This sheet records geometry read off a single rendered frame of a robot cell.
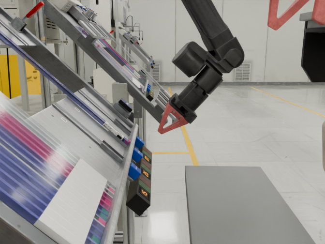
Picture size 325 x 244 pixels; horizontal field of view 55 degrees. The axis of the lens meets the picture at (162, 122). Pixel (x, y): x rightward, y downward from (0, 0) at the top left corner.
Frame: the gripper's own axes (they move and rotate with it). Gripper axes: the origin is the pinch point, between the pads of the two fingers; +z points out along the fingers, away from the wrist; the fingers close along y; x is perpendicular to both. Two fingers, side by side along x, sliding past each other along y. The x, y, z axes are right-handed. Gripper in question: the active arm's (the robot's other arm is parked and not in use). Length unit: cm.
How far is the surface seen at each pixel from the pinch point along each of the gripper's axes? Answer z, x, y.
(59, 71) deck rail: 10.6, -31.8, -18.3
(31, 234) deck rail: 7, -12, 49
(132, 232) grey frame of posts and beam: 38.3, 21.0, -20.3
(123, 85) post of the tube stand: 5.7, -14.7, -46.6
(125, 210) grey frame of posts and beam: 33.4, 13.8, -20.3
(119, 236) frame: 43, 19, -21
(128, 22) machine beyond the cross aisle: -8, -94, -606
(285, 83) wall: -171, 300, -763
